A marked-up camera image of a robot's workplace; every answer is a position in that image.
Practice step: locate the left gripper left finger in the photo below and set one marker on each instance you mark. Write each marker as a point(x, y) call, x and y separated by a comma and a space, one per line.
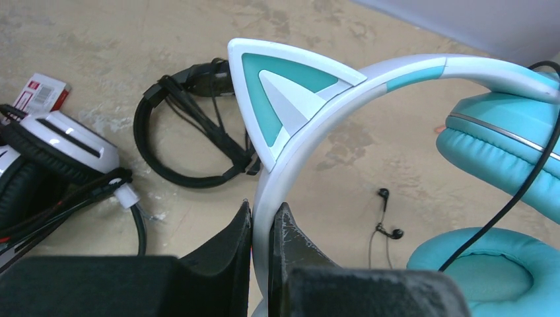
point(212, 280)

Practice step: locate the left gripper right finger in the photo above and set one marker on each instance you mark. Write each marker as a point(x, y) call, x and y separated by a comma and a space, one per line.
point(303, 281)

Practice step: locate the white and black headphones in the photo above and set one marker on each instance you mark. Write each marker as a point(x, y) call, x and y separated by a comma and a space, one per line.
point(51, 167)

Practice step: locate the teal cat ear headphones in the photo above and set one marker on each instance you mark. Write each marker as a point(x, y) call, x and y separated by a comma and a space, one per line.
point(291, 98)

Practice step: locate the black wired earbuds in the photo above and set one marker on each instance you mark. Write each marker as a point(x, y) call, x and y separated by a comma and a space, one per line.
point(481, 197)

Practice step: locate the small red object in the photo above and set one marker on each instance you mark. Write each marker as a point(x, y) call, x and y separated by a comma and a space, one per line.
point(42, 94)

